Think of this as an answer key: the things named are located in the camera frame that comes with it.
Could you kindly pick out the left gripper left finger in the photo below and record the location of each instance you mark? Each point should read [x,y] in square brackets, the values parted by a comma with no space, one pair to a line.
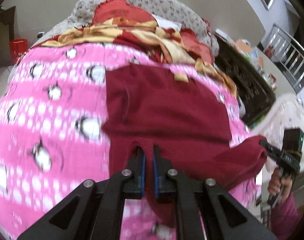
[93,210]

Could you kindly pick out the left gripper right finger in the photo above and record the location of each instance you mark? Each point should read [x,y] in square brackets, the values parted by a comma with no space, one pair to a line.
[203,209]

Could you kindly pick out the dark red sweater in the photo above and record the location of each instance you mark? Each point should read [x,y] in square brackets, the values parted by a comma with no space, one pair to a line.
[148,107]

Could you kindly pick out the magenta sleeve forearm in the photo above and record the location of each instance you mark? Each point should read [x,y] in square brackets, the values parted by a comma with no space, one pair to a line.
[284,218]

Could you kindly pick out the person right hand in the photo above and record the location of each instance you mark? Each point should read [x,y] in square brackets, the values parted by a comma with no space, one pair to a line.
[281,186]

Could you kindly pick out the black phone on gripper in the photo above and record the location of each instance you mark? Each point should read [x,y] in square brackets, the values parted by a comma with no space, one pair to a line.
[293,140]

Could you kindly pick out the white padded headboard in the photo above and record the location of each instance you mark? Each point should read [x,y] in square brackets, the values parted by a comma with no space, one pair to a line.
[286,112]

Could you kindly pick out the dark carved wooden cabinet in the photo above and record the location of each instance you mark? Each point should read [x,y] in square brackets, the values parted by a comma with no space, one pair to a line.
[252,89]

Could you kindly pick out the metal stair railing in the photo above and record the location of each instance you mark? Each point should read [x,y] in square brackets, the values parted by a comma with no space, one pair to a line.
[288,55]

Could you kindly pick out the red gold patterned blanket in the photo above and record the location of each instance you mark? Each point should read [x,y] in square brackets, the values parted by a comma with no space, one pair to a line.
[161,45]

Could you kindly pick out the red plastic bucket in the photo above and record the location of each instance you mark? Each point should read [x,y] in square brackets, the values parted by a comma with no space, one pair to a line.
[18,48]

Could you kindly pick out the floral grey pillow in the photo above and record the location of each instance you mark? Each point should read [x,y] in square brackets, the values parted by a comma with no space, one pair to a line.
[172,10]

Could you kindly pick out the red embroidered pillow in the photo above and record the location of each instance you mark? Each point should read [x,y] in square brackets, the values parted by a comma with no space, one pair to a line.
[124,14]

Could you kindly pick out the dark wooden side furniture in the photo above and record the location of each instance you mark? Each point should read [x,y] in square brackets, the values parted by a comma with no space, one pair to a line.
[6,35]

